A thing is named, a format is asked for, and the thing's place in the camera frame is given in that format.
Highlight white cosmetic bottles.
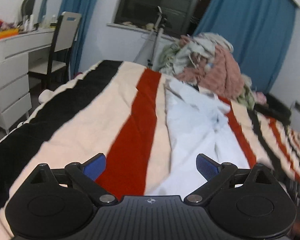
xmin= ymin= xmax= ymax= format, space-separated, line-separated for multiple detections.
xmin=20 ymin=15 xmax=57 ymax=32

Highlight silver tripod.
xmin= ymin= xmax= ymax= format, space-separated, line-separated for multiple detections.
xmin=133 ymin=6 xmax=167 ymax=69

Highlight striped red black cream blanket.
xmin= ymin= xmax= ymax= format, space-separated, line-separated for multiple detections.
xmin=0 ymin=61 xmax=300 ymax=239

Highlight wavy vanity mirror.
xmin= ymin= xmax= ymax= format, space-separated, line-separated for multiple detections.
xmin=20 ymin=0 xmax=48 ymax=23

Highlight light green clothes pile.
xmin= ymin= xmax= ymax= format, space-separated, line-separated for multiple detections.
xmin=236 ymin=74 xmax=255 ymax=110

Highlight orange tray on dresser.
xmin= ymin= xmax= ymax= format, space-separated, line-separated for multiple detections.
xmin=0 ymin=28 xmax=19 ymax=40

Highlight small pink garment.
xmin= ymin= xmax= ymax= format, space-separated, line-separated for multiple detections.
xmin=254 ymin=92 xmax=267 ymax=105

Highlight black wall socket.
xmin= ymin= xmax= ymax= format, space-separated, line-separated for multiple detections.
xmin=293 ymin=101 xmax=300 ymax=113

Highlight black armchair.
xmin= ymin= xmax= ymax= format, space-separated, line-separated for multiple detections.
xmin=254 ymin=93 xmax=292 ymax=126

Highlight black and white chair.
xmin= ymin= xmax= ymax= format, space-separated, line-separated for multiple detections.
xmin=29 ymin=11 xmax=81 ymax=90

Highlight pink fluffy blanket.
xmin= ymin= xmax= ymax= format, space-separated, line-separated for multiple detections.
xmin=174 ymin=46 xmax=244 ymax=99

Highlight left blue curtain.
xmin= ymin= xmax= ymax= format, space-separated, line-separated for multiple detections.
xmin=58 ymin=0 xmax=106 ymax=77

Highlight blue curtain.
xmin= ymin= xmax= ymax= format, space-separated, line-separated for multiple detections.
xmin=58 ymin=0 xmax=106 ymax=77
xmin=194 ymin=0 xmax=297 ymax=93

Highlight grey white clothes pile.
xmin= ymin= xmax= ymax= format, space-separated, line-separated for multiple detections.
xmin=168 ymin=33 xmax=234 ymax=75

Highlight white dresser with drawers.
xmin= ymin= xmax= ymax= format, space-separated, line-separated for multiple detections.
xmin=0 ymin=29 xmax=54 ymax=132

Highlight dark window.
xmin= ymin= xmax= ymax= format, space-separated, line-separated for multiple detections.
xmin=114 ymin=0 xmax=211 ymax=37

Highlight right blue curtain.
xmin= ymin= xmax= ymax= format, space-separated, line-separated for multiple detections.
xmin=194 ymin=0 xmax=297 ymax=93

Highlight white t-shirt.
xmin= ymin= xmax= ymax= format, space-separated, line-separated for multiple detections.
xmin=145 ymin=79 xmax=249 ymax=198

